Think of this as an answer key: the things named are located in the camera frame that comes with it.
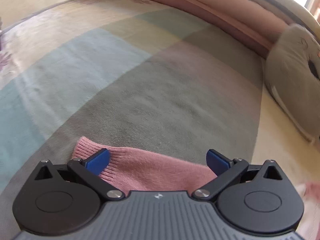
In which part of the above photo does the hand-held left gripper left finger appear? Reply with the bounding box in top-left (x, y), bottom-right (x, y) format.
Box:
top-left (26, 148), bottom-right (125, 201)

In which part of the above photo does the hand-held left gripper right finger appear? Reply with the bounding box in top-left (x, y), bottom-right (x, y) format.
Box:
top-left (193, 149), bottom-right (290, 201)

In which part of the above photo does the pink and white knit sweater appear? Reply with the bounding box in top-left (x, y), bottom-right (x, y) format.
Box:
top-left (71, 136), bottom-right (320, 240)

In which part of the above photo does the pastel patchwork bed sheet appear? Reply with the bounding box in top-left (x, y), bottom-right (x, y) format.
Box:
top-left (0, 0), bottom-right (320, 240)

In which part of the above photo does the grey cat face cushion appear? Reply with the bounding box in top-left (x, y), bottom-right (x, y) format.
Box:
top-left (265, 24), bottom-right (320, 144)

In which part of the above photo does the pink folded quilt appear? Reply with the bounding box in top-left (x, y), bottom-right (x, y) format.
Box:
top-left (102, 0), bottom-right (295, 58)

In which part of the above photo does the window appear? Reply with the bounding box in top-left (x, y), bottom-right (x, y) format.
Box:
top-left (304, 0), bottom-right (320, 25)

